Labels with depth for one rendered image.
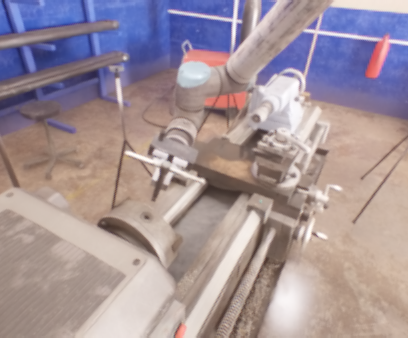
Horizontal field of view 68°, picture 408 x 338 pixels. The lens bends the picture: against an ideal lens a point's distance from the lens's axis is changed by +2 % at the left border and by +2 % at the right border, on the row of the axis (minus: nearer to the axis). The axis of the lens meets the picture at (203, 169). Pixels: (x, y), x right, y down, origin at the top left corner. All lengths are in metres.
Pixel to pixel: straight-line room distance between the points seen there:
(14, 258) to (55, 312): 0.16
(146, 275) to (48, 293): 0.16
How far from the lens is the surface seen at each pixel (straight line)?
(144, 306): 0.60
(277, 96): 1.95
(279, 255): 1.67
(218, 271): 1.20
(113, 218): 0.89
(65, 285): 0.61
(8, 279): 0.66
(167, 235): 0.89
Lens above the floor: 1.82
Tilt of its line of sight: 35 degrees down
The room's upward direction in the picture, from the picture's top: 4 degrees clockwise
